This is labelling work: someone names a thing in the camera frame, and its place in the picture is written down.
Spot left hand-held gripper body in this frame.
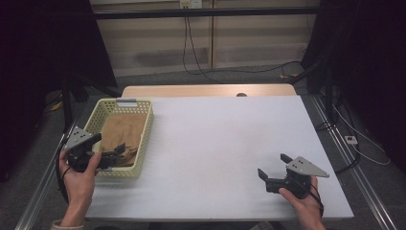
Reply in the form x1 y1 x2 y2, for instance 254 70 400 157
62 126 110 173

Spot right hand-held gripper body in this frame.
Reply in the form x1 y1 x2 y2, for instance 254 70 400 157
265 155 330 200

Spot tan pants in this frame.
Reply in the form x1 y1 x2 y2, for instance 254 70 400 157
99 113 148 168

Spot pale yellow perforated plastic basket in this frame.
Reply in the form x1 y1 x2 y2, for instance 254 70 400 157
82 97 155 180

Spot person's right hand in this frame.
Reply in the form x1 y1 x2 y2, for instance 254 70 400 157
278 175 324 220

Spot person's left hand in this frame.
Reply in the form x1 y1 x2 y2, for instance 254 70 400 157
58 149 103 209

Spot black metal stand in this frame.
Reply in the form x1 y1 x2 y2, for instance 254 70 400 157
60 75 92 133

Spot black curtain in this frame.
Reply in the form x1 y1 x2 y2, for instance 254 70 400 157
0 0 118 183
300 0 406 173

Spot black horizontal metal bar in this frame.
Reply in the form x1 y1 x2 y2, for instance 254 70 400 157
93 7 321 21

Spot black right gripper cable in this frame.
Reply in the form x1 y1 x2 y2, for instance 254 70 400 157
291 178 326 219

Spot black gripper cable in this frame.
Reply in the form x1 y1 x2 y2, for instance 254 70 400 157
55 140 72 204
291 178 326 219

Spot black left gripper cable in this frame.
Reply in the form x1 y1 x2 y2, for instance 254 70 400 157
55 140 72 204

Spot aluminium floor rail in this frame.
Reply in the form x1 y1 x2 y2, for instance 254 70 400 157
309 94 400 230
13 118 80 230

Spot white floor cable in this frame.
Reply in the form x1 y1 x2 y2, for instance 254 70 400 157
330 103 392 167

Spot black hanging wall cable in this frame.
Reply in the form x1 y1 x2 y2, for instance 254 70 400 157
182 8 226 84
186 16 304 76

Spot white wall outlet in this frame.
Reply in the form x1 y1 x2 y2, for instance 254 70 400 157
179 0 203 10

